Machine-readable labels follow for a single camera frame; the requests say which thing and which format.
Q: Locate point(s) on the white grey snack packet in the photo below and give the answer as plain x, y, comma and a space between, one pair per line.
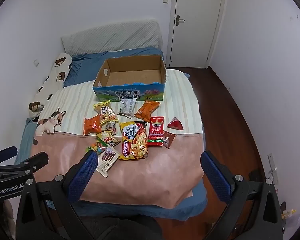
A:
127, 106

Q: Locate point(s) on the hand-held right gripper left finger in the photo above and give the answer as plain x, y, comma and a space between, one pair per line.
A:
86, 170

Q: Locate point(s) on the small toy figure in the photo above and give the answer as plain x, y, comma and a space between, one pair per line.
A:
287, 212

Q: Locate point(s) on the red crown print packet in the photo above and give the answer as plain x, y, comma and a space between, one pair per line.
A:
156, 132

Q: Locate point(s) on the small grey snack packet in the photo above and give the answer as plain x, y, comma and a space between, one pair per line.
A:
110, 126

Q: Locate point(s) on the blue pillow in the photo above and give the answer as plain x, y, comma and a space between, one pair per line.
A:
90, 65

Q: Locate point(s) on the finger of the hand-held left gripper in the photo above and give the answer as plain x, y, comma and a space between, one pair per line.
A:
37, 160
5, 153

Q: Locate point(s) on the orange snack packet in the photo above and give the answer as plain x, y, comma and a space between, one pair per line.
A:
92, 125
146, 110

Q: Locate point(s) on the colourful candy packet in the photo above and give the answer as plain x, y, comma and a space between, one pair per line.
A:
97, 148

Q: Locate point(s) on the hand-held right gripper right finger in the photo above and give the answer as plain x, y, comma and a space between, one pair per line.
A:
215, 172

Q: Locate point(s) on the yellow instant noodle packet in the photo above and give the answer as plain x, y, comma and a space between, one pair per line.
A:
136, 142

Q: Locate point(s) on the cat print blanket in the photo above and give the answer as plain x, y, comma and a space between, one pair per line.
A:
140, 177

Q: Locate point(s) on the small yellow red packet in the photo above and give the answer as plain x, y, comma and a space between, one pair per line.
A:
108, 118

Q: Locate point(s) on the yellow snack packet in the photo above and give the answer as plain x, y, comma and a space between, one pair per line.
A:
102, 108

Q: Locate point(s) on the grey pillow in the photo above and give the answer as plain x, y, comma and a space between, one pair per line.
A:
110, 38

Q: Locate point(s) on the small dark red packet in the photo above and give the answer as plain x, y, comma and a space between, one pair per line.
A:
169, 140

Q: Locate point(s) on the panda print snack packet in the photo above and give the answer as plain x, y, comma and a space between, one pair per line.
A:
107, 138

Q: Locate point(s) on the cardboard box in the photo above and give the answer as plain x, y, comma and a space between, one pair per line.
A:
130, 76

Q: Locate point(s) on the white door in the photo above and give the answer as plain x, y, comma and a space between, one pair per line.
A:
197, 20

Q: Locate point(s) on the red triangular packet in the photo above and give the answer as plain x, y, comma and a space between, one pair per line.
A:
175, 124

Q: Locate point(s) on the white wafer packet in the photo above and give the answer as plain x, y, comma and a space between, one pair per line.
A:
107, 158

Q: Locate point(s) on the bear print pillow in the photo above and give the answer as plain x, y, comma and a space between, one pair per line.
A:
52, 80

